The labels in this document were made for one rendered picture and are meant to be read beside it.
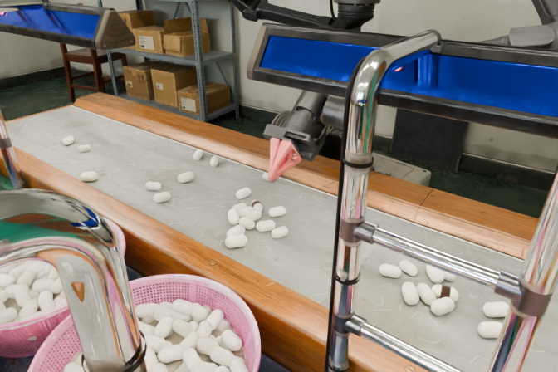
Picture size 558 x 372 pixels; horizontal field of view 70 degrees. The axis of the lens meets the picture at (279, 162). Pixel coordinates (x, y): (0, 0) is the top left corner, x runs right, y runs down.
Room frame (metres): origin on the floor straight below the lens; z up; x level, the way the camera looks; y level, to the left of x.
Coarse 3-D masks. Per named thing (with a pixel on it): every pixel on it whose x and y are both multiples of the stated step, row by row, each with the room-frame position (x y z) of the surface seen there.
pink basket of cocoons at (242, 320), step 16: (144, 288) 0.45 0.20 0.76; (160, 288) 0.45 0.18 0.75; (192, 288) 0.45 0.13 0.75; (224, 288) 0.43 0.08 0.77; (208, 304) 0.44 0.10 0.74; (224, 304) 0.42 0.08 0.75; (240, 304) 0.41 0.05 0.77; (64, 320) 0.37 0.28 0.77; (240, 320) 0.39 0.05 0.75; (48, 336) 0.35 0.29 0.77; (64, 336) 0.36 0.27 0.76; (240, 336) 0.38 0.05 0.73; (256, 336) 0.35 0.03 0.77; (48, 352) 0.33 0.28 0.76; (64, 352) 0.35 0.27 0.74; (256, 352) 0.33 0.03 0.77; (32, 368) 0.31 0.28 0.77; (48, 368) 0.32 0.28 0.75; (256, 368) 0.31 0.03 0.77
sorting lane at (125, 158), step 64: (64, 128) 1.14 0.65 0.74; (128, 128) 1.14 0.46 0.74; (128, 192) 0.75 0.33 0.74; (192, 192) 0.75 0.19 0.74; (256, 192) 0.75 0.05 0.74; (320, 192) 0.75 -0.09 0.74; (256, 256) 0.54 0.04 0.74; (320, 256) 0.54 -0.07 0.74; (384, 256) 0.54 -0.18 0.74; (384, 320) 0.40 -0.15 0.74; (448, 320) 0.40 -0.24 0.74
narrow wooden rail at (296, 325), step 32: (0, 160) 0.88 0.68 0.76; (32, 160) 0.86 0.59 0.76; (64, 192) 0.71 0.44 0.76; (96, 192) 0.71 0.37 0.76; (128, 224) 0.60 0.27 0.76; (160, 224) 0.60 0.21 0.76; (128, 256) 0.59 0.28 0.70; (160, 256) 0.53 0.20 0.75; (192, 256) 0.51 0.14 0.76; (224, 256) 0.51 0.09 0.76; (256, 288) 0.44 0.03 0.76; (288, 288) 0.44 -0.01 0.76; (256, 320) 0.41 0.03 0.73; (288, 320) 0.38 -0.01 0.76; (320, 320) 0.38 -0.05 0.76; (288, 352) 0.37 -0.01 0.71; (320, 352) 0.35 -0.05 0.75; (352, 352) 0.33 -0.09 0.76; (384, 352) 0.33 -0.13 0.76
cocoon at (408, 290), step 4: (404, 284) 0.45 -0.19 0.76; (408, 284) 0.45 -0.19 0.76; (412, 284) 0.45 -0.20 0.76; (404, 288) 0.44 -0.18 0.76; (408, 288) 0.44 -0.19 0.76; (412, 288) 0.44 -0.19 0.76; (404, 292) 0.44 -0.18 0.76; (408, 292) 0.43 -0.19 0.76; (412, 292) 0.43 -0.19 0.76; (416, 292) 0.43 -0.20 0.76; (404, 296) 0.43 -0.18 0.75; (408, 296) 0.43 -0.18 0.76; (412, 296) 0.43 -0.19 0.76; (416, 296) 0.43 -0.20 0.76; (404, 300) 0.43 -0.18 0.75; (408, 300) 0.43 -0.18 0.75; (412, 300) 0.42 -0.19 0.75; (416, 300) 0.42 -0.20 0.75; (412, 304) 0.42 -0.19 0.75
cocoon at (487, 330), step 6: (480, 324) 0.38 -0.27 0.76; (486, 324) 0.38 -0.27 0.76; (492, 324) 0.38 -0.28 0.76; (498, 324) 0.38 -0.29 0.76; (480, 330) 0.37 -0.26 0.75; (486, 330) 0.37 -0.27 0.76; (492, 330) 0.37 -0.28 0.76; (498, 330) 0.37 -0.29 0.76; (486, 336) 0.37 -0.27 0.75; (492, 336) 0.37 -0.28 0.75
